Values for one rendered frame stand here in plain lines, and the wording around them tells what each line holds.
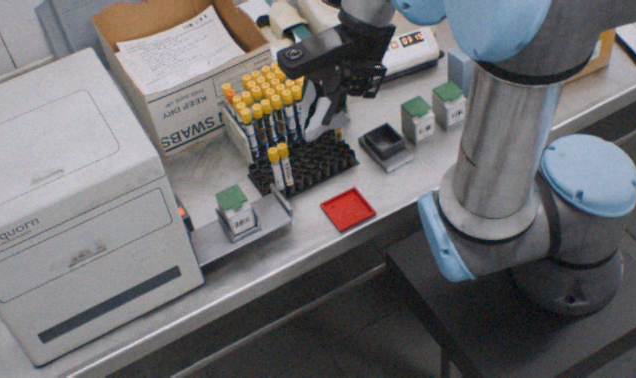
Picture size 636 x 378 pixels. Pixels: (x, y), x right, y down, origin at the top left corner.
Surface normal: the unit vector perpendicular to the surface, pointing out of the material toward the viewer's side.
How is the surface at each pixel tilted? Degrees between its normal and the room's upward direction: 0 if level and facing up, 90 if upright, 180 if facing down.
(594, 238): 95
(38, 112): 0
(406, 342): 0
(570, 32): 101
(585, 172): 9
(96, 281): 90
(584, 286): 76
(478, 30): 82
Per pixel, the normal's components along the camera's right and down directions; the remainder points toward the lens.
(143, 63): -0.11, -0.66
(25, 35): 0.48, 0.62
